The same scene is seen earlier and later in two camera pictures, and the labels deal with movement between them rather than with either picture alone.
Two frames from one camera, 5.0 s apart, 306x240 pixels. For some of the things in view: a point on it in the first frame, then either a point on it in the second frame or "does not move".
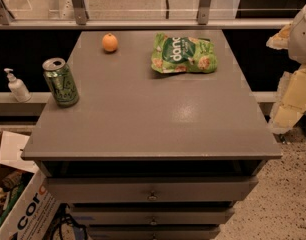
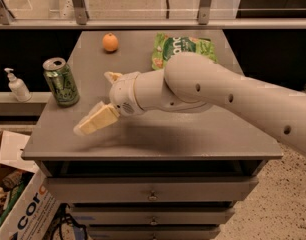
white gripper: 302,39 → 123,93
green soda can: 61,82 does not move
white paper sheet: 10,152 does not move
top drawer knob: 152,197 does not move
